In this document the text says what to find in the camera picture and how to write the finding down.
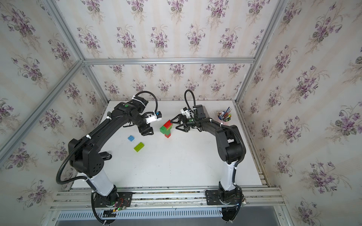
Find small blue lego brick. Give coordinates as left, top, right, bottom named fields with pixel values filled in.
left=128, top=135, right=134, bottom=142

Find pink pen cup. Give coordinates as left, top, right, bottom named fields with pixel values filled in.
left=220, top=118, right=231, bottom=125

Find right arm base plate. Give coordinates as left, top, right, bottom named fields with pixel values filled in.
left=205, top=188, right=244, bottom=205

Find aluminium mounting rail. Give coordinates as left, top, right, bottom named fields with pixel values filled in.
left=50, top=186, right=286, bottom=211

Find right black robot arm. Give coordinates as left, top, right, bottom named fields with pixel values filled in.
left=171, top=89, right=247, bottom=204

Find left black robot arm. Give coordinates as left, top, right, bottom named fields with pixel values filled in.
left=56, top=92, right=162, bottom=200

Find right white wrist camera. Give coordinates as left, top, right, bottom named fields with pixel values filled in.
left=181, top=107, right=193, bottom=119

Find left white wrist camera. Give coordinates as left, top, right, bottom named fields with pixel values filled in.
left=146, top=111, right=162, bottom=124

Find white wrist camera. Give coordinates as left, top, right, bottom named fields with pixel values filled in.
left=146, top=111, right=162, bottom=124
left=181, top=107, right=193, bottom=119

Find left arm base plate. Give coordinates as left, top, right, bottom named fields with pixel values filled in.
left=93, top=192, right=133, bottom=209

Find white slotted cable duct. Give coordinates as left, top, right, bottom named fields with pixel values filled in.
left=57, top=207, right=222, bottom=221

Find small green lego brick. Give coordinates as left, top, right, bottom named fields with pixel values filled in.
left=160, top=126, right=167, bottom=134

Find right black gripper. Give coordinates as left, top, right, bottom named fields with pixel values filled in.
left=170, top=114, right=199, bottom=131

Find red long lego brick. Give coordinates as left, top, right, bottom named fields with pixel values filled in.
left=163, top=120, right=173, bottom=128

